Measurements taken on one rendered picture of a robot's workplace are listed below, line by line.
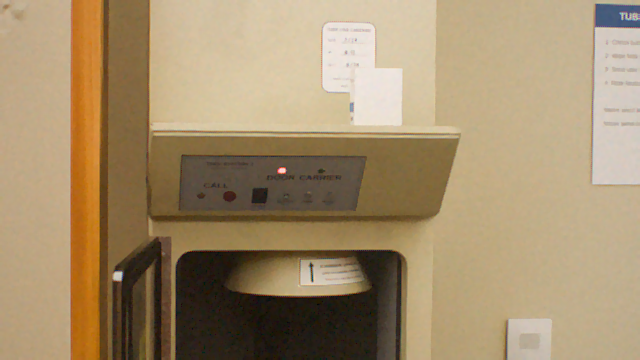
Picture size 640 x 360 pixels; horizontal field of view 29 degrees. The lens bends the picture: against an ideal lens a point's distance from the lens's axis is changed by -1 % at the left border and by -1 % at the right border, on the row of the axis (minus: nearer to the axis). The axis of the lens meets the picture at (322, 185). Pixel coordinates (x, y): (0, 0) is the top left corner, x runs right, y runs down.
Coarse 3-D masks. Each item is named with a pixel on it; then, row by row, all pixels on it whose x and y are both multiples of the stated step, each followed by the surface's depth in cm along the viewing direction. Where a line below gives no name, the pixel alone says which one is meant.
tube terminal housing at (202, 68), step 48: (192, 0) 134; (240, 0) 135; (288, 0) 136; (336, 0) 136; (384, 0) 137; (432, 0) 138; (192, 48) 134; (240, 48) 135; (288, 48) 136; (384, 48) 137; (432, 48) 138; (192, 96) 134; (240, 96) 135; (288, 96) 136; (336, 96) 137; (432, 96) 139; (192, 240) 135; (240, 240) 136; (288, 240) 137; (336, 240) 138; (384, 240) 139; (432, 240) 140
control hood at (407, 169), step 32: (160, 128) 123; (192, 128) 123; (224, 128) 124; (256, 128) 124; (288, 128) 125; (320, 128) 125; (352, 128) 126; (384, 128) 126; (416, 128) 127; (448, 128) 128; (160, 160) 126; (384, 160) 129; (416, 160) 130; (448, 160) 130; (160, 192) 129; (384, 192) 133; (416, 192) 133
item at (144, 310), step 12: (132, 252) 114; (120, 264) 105; (120, 276) 103; (144, 276) 119; (156, 276) 130; (120, 288) 103; (144, 288) 119; (156, 288) 131; (120, 300) 103; (144, 300) 119; (156, 300) 131; (120, 312) 103; (144, 312) 119; (156, 312) 131; (120, 324) 103; (144, 324) 120; (120, 336) 103; (144, 336) 120; (120, 348) 103; (144, 348) 120
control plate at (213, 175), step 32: (192, 160) 126; (224, 160) 127; (256, 160) 127; (288, 160) 127; (320, 160) 128; (352, 160) 128; (192, 192) 130; (224, 192) 130; (320, 192) 132; (352, 192) 132
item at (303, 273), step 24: (240, 264) 144; (264, 264) 141; (288, 264) 140; (312, 264) 140; (336, 264) 141; (360, 264) 145; (240, 288) 142; (264, 288) 140; (288, 288) 139; (312, 288) 139; (336, 288) 140; (360, 288) 143
